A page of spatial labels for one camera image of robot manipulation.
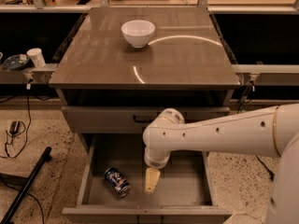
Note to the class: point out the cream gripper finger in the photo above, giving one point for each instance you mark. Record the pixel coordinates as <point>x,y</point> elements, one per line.
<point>152,178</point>

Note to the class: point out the blue pepsi can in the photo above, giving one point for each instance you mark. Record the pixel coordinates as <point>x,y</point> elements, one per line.
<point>117,181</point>

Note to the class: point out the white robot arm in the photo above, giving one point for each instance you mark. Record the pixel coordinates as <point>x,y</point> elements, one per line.
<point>270,132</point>

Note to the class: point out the open grey middle drawer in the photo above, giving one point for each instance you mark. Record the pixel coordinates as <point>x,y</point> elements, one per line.
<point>183,194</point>

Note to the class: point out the closed grey top drawer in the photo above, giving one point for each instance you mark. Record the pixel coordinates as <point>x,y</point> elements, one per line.
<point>107,119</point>

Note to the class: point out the grey drawer cabinet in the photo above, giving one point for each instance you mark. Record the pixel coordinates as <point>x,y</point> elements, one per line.
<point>184,65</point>

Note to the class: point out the black pole on floor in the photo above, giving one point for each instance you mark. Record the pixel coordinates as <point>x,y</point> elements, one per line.
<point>45,156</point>

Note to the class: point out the white ceramic bowl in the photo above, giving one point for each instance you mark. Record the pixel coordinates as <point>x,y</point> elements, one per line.
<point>138,33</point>

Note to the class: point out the black power adapter left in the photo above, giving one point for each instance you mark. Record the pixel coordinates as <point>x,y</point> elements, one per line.
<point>14,127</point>

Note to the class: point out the white paper cup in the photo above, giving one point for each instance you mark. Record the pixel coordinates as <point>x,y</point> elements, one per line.
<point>37,57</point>

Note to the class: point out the dark blue plate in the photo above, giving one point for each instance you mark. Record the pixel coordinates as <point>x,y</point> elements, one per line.
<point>16,62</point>

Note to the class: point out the black drawer handle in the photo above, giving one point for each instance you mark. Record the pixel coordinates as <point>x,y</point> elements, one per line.
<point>143,119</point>

